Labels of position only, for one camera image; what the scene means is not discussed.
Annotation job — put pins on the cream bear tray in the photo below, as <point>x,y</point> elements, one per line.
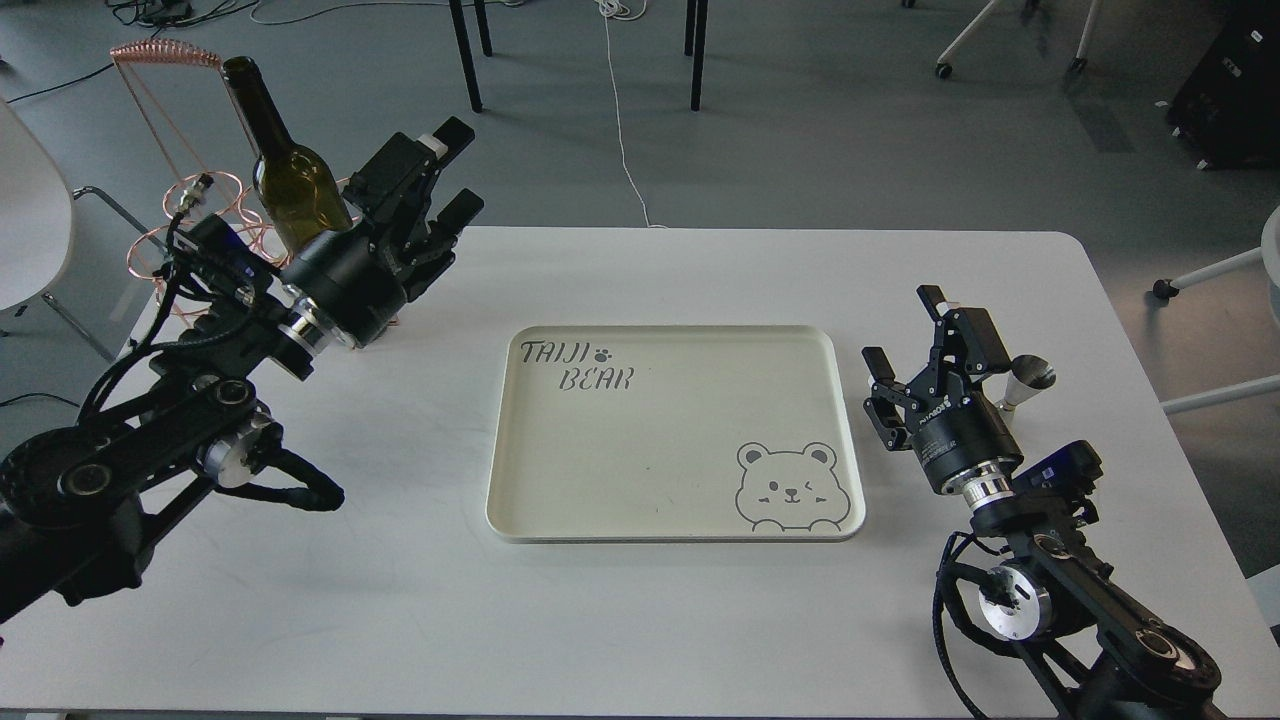
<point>674,433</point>

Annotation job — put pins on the copper wire bottle rack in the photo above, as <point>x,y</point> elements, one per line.
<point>235,198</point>

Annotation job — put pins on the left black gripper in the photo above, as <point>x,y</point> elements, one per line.
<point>351,284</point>

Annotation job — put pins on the steel jigger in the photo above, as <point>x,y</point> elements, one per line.
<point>1029,375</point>

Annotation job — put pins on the black box top right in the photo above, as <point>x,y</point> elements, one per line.
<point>1227,108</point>

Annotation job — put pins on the white chair legs top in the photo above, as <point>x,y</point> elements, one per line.
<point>1010,31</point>

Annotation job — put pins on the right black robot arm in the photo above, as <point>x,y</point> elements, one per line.
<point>1023,583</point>

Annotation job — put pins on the white chair left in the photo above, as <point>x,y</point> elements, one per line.
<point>38,225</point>

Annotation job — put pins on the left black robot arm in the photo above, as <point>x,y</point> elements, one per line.
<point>172,422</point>

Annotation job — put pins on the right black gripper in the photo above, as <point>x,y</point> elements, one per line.
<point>958,435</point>

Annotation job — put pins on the dark green wine bottle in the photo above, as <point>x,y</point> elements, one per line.
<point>296,187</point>

